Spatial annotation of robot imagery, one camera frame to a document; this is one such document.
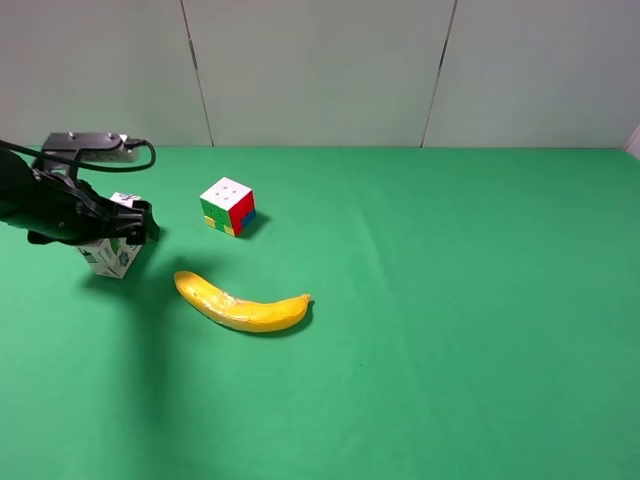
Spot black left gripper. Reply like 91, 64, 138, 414
25, 169, 160, 246

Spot white blue milk carton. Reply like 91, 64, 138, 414
74, 191, 144, 280

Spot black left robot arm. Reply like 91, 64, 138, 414
1, 147, 160, 246

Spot multicoloured rubik's cube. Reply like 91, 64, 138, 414
199, 177, 256, 237

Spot yellow banana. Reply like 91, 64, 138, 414
174, 271, 312, 333

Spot black left camera cable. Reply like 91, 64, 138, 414
0, 138, 157, 174

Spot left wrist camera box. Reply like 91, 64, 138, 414
42, 132, 139, 163

